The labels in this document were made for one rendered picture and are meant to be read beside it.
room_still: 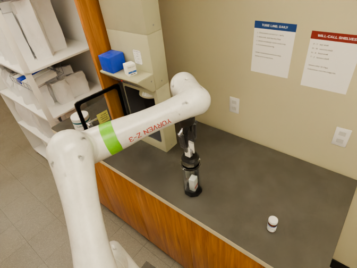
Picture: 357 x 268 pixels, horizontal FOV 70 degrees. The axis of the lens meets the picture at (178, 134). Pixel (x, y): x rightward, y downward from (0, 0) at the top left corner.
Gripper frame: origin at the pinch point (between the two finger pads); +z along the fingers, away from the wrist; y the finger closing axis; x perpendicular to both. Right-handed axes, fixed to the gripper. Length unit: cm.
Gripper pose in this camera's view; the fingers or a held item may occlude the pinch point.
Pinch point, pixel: (189, 149)
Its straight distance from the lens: 125.5
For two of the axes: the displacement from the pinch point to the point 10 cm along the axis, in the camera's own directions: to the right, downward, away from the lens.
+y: -6.2, 5.3, -5.8
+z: 0.9, 7.8, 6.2
